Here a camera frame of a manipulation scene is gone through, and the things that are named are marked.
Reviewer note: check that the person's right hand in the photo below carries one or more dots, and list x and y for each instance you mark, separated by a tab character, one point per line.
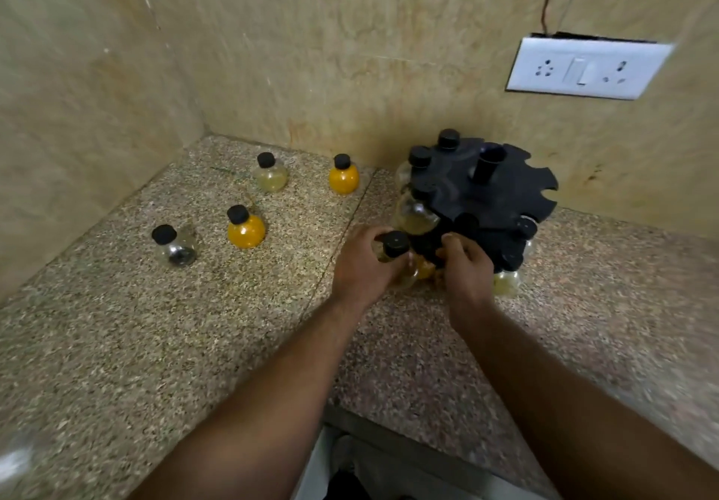
469	283

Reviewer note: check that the person's left hand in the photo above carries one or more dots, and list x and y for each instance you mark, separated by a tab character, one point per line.
355	266

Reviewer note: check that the person's left thumb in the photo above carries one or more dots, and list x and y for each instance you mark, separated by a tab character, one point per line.
400	275

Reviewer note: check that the person's right fingers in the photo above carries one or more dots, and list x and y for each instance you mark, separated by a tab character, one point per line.
453	248

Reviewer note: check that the black revolving spice rack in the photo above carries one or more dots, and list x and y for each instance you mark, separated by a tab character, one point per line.
494	193

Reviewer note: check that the person's left forearm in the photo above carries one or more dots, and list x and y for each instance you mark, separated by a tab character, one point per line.
269	404

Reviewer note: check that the person's right forearm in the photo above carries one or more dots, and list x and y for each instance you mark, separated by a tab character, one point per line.
567	404

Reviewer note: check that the clear jar yellow powder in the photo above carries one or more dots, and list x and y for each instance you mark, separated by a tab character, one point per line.
246	229
343	177

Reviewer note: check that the clear jar pale yellow contents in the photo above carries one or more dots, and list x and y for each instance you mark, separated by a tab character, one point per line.
271	175

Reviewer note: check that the person's light grey clothing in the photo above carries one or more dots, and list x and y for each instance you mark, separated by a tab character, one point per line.
387	469

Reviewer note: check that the clear jar dark contents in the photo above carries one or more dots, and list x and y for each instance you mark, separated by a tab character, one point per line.
175	246

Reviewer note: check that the white wall switch socket board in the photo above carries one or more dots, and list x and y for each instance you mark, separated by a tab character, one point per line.
587	67

